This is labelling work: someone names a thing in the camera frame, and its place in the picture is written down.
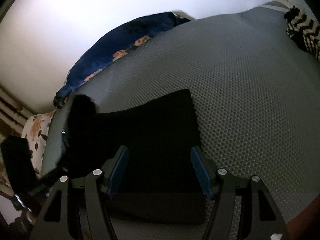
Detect white floral pillow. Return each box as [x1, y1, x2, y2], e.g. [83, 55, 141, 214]
[21, 110, 56, 178]

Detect black white striped cloth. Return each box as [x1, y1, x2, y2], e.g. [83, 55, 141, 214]
[284, 6, 319, 61]

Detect black pants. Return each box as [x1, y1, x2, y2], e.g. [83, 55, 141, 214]
[61, 89, 206, 226]

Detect navy floral blanket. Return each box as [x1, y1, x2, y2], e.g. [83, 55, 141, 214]
[53, 11, 190, 109]

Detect grey mesh mattress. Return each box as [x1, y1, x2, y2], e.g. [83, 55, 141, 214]
[43, 2, 319, 239]

